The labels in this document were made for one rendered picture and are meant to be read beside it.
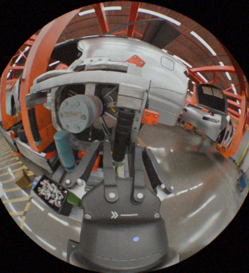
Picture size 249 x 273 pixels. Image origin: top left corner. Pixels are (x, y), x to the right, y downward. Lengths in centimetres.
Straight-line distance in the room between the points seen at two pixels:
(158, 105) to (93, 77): 77
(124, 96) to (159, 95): 75
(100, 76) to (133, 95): 9
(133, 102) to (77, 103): 17
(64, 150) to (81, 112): 24
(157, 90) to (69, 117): 79
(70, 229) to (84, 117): 98
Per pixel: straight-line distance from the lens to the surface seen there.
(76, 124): 28
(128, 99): 15
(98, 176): 82
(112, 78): 19
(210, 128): 253
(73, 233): 100
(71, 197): 29
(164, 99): 91
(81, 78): 21
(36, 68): 71
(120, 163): 21
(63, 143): 41
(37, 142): 38
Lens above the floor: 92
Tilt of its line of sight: 28 degrees down
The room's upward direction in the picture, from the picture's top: 11 degrees clockwise
